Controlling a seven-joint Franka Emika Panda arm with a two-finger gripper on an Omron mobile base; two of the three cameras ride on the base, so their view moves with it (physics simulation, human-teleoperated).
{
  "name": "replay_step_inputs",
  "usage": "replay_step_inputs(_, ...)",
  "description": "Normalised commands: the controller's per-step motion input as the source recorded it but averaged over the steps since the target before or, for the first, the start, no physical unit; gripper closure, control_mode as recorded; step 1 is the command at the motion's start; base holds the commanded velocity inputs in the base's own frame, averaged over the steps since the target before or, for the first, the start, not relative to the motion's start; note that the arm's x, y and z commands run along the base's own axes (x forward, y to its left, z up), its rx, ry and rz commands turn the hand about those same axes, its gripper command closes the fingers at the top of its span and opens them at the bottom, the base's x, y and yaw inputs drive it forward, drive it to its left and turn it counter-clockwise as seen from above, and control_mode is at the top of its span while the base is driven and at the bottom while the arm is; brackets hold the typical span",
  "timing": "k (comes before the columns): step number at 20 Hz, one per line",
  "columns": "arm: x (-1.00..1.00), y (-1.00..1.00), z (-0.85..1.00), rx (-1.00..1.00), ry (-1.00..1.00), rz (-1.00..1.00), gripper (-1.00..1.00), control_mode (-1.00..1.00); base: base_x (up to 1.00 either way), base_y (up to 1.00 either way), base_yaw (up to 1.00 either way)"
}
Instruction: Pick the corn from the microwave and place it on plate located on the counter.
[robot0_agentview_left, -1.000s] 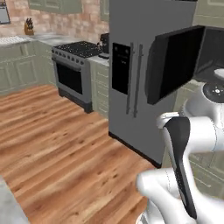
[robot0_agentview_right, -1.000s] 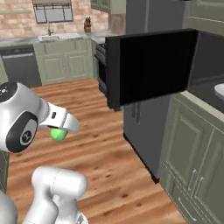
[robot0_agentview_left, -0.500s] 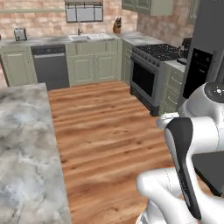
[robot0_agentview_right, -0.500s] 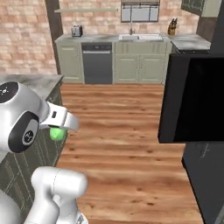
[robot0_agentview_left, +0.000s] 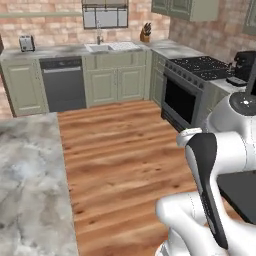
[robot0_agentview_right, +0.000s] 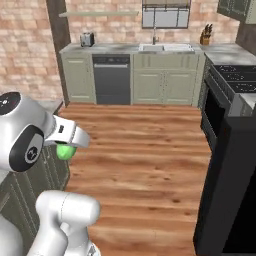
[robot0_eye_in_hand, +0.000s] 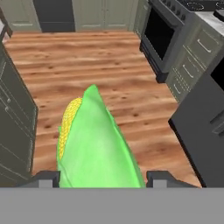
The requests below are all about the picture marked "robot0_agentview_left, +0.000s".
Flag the black microwave oven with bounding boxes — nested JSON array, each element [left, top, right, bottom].
[[245, 60, 256, 97]]

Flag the green sink cupboards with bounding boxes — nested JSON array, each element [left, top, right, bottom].
[[82, 50, 153, 108]]

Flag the green corner cupboards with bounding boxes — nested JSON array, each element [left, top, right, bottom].
[[150, 50, 168, 108]]

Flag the black and silver stove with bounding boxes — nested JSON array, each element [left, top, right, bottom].
[[160, 55, 235, 133]]

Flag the dark grey dishwasher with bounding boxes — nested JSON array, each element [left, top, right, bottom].
[[38, 56, 88, 113]]

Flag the white sink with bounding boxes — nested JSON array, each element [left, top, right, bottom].
[[84, 42, 115, 54]]

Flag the green cupboard beside stove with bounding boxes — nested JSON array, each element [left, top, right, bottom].
[[198, 81, 238, 129]]

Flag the wooden knife block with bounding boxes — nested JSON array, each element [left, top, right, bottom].
[[139, 22, 153, 43]]

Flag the silver tap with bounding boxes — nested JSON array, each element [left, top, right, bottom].
[[95, 20, 105, 46]]

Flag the green base cupboards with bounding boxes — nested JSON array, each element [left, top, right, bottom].
[[0, 58, 50, 117]]

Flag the dark framed window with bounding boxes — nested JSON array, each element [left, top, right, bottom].
[[81, 0, 130, 30]]

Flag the black coffee machine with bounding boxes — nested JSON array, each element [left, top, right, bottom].
[[226, 50, 256, 88]]

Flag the silver toaster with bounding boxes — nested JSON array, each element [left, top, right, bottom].
[[18, 34, 36, 53]]

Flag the green wall cupboards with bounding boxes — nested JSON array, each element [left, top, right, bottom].
[[150, 0, 220, 23]]

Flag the green wall shelf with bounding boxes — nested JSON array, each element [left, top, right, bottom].
[[0, 11, 83, 19]]

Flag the green wall cupboard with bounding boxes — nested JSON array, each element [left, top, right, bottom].
[[242, 0, 256, 36]]

